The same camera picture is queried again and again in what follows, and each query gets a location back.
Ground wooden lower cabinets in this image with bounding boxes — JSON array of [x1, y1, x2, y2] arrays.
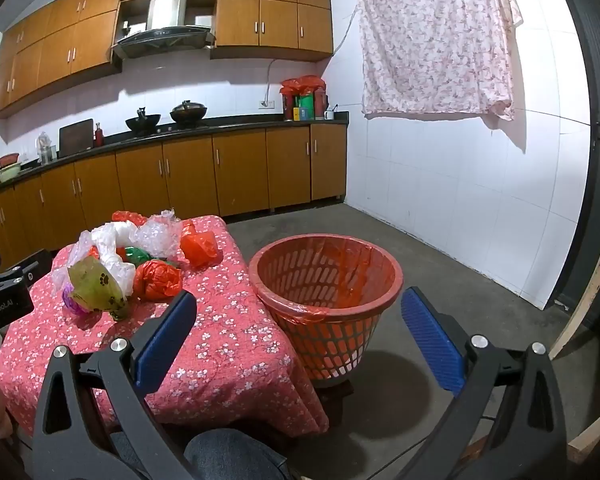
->
[[0, 124, 348, 256]]

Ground purple plastic wrapper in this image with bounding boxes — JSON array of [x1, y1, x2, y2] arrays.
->
[[62, 282, 88, 316]]

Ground person's jeans leg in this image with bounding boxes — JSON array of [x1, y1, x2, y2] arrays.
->
[[107, 427, 291, 480]]

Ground thin wall cord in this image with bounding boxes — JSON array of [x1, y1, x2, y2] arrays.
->
[[334, 7, 359, 56]]

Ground red plastic basket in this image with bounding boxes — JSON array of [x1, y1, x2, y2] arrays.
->
[[249, 234, 405, 390]]

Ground black open wok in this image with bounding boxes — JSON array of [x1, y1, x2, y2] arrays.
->
[[125, 107, 162, 136]]

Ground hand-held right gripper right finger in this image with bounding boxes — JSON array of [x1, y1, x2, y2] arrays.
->
[[397, 287, 568, 480]]

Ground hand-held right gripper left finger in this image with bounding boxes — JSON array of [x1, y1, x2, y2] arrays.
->
[[31, 290, 198, 480]]

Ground clear plastic bag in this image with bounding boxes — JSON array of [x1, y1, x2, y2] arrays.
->
[[132, 209, 188, 261]]

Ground green plastic bag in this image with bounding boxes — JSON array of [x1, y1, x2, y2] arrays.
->
[[125, 246, 178, 268]]

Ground red bag on thermoses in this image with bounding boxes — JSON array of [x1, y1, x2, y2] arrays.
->
[[279, 75, 327, 96]]

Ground black countertop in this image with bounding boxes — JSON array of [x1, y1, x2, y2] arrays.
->
[[0, 111, 351, 196]]

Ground wooden upper cabinets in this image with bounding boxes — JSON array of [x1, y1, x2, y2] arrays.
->
[[0, 0, 334, 120]]

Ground pink floral hanging sheet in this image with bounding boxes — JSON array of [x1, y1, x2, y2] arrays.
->
[[355, 0, 525, 122]]

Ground black wok with lid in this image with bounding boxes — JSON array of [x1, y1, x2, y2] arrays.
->
[[170, 100, 209, 127]]

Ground white plastic bag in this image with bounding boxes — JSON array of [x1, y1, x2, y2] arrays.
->
[[52, 222, 138, 296]]

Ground dark cutting board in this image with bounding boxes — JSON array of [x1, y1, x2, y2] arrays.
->
[[58, 119, 95, 157]]

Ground wooden cabinets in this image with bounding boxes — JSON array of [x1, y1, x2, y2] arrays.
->
[[0, 0, 334, 120], [0, 124, 348, 256]]

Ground yellow-green paw print bag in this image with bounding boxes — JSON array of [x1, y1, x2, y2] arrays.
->
[[67, 257, 131, 321]]

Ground red floral tablecloth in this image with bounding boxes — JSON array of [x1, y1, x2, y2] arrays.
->
[[0, 215, 331, 438]]

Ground glass jar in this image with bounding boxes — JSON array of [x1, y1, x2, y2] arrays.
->
[[36, 131, 58, 166]]

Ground white power cable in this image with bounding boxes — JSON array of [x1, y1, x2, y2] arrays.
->
[[264, 58, 281, 106]]

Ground steel range hood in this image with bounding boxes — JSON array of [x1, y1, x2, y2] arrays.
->
[[111, 0, 217, 61]]

